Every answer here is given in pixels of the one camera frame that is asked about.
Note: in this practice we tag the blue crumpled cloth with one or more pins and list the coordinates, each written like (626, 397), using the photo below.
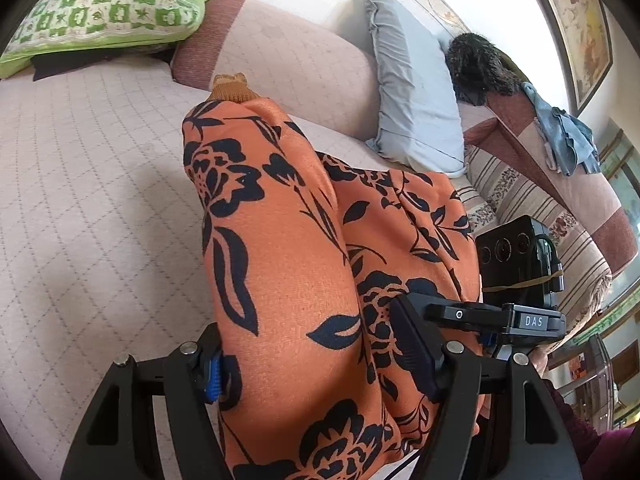
(565, 130)

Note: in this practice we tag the framed wall picture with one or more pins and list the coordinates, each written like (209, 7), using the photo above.
(575, 25)

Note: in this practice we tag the beige striped cushion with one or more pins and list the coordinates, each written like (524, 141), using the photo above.
(525, 195)

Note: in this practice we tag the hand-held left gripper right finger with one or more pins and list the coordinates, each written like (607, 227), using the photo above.
(415, 355)

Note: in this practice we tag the green patterned pillow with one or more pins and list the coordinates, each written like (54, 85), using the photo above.
(100, 5)

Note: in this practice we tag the person's right hand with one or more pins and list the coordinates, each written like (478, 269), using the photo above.
(539, 361)

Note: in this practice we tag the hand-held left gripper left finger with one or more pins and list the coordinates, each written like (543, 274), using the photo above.
(212, 375)

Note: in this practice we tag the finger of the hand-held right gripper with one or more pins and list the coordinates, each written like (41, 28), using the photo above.
(465, 316)

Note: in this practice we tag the black furry item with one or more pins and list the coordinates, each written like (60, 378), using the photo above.
(480, 65)

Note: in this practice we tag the person's right forearm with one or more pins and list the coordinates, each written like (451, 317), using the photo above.
(575, 435)

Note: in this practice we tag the light blue pillow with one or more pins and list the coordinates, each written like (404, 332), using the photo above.
(415, 100)

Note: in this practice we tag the orange floral garment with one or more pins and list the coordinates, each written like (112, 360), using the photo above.
(290, 260)

